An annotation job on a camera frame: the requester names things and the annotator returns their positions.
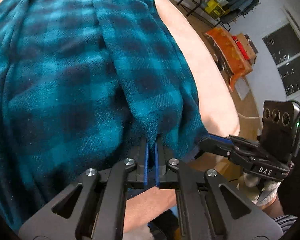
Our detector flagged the person's right hand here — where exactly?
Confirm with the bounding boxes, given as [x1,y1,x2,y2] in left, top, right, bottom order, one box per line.
[242,171,282,207]

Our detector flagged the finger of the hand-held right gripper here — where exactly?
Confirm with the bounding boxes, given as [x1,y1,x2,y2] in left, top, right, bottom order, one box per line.
[207,134,240,146]
[194,139,240,165]

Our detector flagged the person's right forearm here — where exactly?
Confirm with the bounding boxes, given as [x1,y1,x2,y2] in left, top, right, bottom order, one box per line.
[264,194,284,218]

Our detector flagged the cardboard box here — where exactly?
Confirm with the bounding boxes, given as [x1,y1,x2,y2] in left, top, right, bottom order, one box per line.
[236,33,258,67]

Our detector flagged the person's striped clothing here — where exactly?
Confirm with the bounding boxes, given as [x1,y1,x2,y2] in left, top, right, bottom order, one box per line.
[272,214,298,230]

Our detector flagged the dark window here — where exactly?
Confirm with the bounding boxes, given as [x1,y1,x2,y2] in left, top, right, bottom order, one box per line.
[262,22,300,97]

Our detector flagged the teal plaid fleece jacket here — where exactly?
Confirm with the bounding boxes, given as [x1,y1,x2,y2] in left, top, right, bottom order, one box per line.
[0,0,208,230]

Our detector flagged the yellow crate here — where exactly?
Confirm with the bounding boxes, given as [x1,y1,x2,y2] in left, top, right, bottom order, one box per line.
[205,0,229,18]

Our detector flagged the black clothes rack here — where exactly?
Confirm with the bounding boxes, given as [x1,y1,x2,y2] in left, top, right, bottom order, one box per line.
[177,0,262,32]

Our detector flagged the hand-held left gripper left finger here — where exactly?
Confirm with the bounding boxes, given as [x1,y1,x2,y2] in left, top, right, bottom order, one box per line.
[18,136,150,240]

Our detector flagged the orange cloth covered table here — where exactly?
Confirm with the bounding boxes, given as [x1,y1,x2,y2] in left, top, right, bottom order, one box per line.
[204,27,253,92]

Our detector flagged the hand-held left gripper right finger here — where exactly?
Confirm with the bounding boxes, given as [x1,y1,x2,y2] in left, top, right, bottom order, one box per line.
[154,136,283,240]

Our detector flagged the white flat panel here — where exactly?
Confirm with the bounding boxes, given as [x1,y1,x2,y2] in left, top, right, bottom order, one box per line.
[234,79,251,101]

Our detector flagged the hanging dark clothes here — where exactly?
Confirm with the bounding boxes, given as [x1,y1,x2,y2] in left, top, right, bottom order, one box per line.
[220,0,259,23]

